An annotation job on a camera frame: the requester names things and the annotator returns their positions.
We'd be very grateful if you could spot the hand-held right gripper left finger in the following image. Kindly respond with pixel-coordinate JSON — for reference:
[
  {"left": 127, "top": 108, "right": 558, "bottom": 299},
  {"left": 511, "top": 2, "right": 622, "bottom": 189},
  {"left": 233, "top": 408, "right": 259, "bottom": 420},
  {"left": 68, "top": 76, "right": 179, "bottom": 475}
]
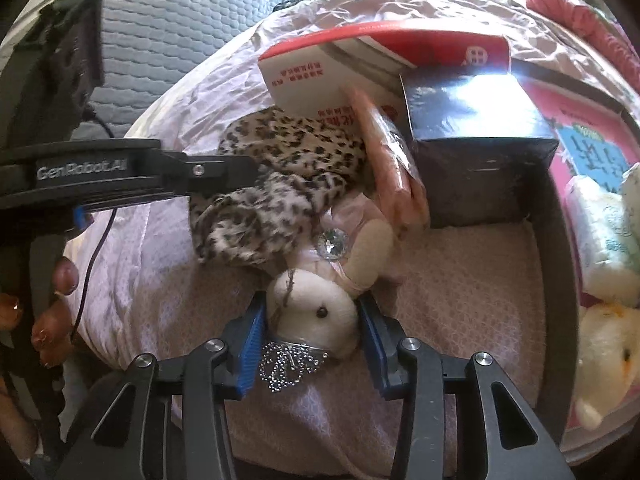
[{"left": 55, "top": 290, "right": 268, "bottom": 480}]

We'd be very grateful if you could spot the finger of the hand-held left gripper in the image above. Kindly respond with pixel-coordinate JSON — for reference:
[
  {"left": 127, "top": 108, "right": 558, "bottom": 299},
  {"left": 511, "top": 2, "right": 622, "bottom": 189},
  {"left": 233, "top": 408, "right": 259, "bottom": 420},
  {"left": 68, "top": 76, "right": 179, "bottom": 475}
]
[{"left": 160, "top": 149, "right": 262, "bottom": 200}]

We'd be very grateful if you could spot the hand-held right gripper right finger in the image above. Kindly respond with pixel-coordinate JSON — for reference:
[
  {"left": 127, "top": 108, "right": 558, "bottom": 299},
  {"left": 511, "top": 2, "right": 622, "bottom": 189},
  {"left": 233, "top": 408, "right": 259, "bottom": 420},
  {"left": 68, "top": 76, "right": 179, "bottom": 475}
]
[{"left": 356, "top": 291, "right": 576, "bottom": 480}]

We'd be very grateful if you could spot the cream teddy bear pink dress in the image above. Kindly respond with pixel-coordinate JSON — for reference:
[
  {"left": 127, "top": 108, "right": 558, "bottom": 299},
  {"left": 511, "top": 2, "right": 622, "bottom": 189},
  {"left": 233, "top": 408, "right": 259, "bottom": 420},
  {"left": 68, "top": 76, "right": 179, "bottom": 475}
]
[{"left": 257, "top": 200, "right": 403, "bottom": 395}]

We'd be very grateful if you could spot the grey cardboard tray pink lining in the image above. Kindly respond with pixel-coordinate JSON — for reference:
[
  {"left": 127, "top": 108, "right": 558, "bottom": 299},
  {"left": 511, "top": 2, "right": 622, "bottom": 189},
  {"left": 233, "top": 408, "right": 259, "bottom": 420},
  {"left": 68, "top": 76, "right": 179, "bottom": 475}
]
[{"left": 520, "top": 65, "right": 640, "bottom": 466}]

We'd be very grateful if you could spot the white green tissue pack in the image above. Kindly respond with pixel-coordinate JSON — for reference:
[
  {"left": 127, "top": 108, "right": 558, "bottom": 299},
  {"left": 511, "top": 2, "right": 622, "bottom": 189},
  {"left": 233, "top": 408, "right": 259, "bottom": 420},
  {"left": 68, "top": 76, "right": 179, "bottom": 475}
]
[
  {"left": 565, "top": 175, "right": 640, "bottom": 301},
  {"left": 620, "top": 162, "right": 640, "bottom": 221}
]

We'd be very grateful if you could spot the person's left forearm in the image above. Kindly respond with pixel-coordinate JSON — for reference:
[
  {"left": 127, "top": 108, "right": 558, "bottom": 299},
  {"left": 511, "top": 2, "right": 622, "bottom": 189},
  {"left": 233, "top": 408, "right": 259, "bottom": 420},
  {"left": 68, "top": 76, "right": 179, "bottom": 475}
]
[{"left": 0, "top": 375, "right": 43, "bottom": 466}]

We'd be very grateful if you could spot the person's left hand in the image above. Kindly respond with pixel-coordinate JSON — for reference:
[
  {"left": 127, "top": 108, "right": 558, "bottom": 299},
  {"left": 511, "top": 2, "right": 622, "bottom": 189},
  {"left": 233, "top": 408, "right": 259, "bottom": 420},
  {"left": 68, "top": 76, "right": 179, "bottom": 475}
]
[{"left": 0, "top": 257, "right": 81, "bottom": 368}]

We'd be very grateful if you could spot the leopard print scarf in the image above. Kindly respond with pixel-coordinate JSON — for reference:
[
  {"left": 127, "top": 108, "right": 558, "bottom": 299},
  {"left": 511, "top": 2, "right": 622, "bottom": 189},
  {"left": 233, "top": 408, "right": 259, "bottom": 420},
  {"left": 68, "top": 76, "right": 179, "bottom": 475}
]
[{"left": 189, "top": 109, "right": 371, "bottom": 273}]

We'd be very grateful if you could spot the lilac dotted cloth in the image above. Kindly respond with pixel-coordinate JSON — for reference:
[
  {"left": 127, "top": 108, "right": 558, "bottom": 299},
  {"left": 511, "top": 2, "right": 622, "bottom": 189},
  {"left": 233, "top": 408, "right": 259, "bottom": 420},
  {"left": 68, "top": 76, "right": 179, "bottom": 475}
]
[{"left": 65, "top": 205, "right": 281, "bottom": 376}]

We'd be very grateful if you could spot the red white tissue box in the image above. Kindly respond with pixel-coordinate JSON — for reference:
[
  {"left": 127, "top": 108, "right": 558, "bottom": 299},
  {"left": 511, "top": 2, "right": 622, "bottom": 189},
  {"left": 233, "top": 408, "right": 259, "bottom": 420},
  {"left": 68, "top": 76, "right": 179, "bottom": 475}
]
[{"left": 258, "top": 27, "right": 513, "bottom": 133}]

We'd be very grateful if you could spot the grey quilted headboard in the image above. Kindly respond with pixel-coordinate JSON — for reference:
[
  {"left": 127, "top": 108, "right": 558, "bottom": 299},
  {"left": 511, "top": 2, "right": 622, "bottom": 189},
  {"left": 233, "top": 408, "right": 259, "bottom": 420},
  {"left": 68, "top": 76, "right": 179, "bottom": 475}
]
[{"left": 70, "top": 0, "right": 288, "bottom": 141}]

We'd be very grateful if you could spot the salmon pink plastic packet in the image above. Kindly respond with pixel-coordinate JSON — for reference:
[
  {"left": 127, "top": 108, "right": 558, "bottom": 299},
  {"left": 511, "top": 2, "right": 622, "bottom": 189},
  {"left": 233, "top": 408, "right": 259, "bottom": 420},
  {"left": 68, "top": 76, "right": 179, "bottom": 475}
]
[{"left": 345, "top": 84, "right": 431, "bottom": 231}]

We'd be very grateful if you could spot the mauve bed sheet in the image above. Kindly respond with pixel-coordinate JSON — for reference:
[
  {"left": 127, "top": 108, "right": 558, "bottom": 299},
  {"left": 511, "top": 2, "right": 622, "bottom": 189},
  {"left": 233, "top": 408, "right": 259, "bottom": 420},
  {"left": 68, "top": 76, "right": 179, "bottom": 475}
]
[{"left": 122, "top": 0, "right": 633, "bottom": 171}]

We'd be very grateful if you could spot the cream teddy bear purple dress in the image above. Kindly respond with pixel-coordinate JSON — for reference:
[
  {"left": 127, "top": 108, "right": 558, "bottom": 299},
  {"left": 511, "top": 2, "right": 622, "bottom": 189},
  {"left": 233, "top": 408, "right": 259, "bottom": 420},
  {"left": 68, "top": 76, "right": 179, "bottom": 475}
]
[{"left": 575, "top": 300, "right": 640, "bottom": 431}]

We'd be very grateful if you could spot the black glossy box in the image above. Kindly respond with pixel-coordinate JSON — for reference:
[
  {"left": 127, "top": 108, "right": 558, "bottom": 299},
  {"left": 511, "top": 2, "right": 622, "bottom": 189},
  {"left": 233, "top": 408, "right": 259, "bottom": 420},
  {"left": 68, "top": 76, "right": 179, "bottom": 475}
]
[{"left": 400, "top": 71, "right": 560, "bottom": 230}]

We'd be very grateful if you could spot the pink quilt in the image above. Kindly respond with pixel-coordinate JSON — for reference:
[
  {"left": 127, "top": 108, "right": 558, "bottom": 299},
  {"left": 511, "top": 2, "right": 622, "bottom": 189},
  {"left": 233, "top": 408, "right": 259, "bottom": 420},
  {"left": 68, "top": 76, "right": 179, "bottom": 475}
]
[{"left": 525, "top": 0, "right": 638, "bottom": 81}]

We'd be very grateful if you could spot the black cable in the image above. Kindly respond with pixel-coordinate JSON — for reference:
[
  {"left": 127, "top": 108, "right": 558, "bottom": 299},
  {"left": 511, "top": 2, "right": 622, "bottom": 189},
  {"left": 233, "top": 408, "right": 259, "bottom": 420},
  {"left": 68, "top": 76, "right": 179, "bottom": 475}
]
[{"left": 70, "top": 105, "right": 118, "bottom": 343}]

